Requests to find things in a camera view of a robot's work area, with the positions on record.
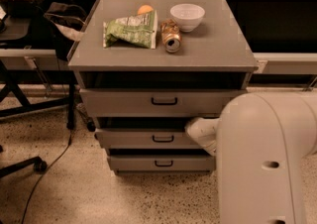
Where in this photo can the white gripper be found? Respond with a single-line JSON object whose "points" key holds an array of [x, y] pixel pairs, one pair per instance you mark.
{"points": [[202, 132]]}

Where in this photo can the grey drawer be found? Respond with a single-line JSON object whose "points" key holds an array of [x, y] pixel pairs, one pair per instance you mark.
{"points": [[151, 139], [161, 163], [156, 102]]}

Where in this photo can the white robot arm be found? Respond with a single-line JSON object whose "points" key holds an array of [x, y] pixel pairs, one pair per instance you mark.
{"points": [[258, 142]]}

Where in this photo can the grey bottom drawer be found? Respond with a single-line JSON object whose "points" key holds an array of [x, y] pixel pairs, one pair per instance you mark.
{"points": [[161, 163]]}

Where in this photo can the grey drawer cabinet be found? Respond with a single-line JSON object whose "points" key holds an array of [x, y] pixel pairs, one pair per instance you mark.
{"points": [[214, 56]]}

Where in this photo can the grey top drawer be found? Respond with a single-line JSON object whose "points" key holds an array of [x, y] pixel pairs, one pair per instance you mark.
{"points": [[156, 102]]}

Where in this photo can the crushed brown soda can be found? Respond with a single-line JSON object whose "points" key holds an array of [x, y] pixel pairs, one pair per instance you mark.
{"points": [[170, 35]]}

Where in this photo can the white bowl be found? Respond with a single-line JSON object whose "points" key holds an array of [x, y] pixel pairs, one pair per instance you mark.
{"points": [[187, 16]]}

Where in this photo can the green chip bag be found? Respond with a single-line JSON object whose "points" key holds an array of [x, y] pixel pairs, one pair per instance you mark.
{"points": [[139, 30]]}

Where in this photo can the orange fruit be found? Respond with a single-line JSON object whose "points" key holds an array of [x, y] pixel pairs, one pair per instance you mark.
{"points": [[145, 9]]}

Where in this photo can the black office chair base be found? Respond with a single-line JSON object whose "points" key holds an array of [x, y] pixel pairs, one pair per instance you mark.
{"points": [[37, 163]]}

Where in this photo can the dark brown bag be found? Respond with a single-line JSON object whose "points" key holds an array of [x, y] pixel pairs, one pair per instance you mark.
{"points": [[66, 22]]}

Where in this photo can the black bag on desk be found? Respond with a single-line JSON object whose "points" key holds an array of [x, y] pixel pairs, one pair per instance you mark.
{"points": [[21, 8]]}

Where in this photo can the black desk frame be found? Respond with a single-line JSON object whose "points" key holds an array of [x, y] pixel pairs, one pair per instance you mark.
{"points": [[28, 56]]}

